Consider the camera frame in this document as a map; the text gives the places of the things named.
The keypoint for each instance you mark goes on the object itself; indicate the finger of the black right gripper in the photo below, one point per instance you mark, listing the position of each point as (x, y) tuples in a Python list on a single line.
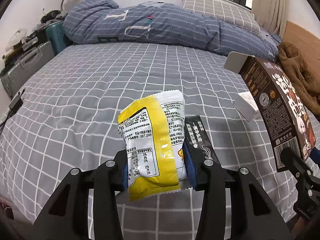
[(292, 162), (315, 156)]

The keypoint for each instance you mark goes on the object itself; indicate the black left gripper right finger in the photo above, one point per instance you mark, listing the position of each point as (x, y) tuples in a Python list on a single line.
[(253, 213)]

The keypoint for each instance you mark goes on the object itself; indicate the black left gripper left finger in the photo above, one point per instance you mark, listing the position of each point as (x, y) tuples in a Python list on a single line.
[(65, 214)]

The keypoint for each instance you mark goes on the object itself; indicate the dark brown snack box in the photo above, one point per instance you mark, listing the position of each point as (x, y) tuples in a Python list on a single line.
[(284, 115)]

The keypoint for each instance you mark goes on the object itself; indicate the small white cardboard box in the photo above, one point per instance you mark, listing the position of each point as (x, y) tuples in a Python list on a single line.
[(246, 106)]

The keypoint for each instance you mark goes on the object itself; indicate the black wet wipe sachet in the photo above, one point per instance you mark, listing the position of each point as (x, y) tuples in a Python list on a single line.
[(198, 139)]

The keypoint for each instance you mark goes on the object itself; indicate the yellow white snack packet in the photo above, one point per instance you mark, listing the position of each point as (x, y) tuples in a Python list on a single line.
[(153, 131)]

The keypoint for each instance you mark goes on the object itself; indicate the grey checked bed sheet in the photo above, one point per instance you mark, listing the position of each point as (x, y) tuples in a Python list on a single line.
[(70, 114)]

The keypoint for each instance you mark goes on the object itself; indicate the brown fleece jacket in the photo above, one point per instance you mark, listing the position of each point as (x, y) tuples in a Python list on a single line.
[(303, 79)]

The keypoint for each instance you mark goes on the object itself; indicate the wooden headboard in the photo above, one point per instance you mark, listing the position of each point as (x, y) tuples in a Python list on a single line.
[(306, 42)]

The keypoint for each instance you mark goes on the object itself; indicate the black power adapter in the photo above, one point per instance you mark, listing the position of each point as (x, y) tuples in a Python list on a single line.
[(16, 103)]

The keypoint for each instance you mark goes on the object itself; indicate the grey checked pillow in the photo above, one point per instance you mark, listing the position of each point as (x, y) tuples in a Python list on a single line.
[(227, 12)]

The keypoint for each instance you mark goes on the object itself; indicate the beige curtain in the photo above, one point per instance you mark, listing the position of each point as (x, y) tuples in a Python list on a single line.
[(271, 15)]

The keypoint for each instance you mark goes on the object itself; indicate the grey hard suitcase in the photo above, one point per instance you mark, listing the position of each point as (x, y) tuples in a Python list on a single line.
[(31, 62)]

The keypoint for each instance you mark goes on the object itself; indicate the clutter on suitcase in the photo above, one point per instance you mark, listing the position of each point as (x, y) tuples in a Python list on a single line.
[(21, 41)]

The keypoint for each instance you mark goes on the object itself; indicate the blue striped duvet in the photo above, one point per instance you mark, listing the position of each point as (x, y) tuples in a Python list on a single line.
[(101, 21)]

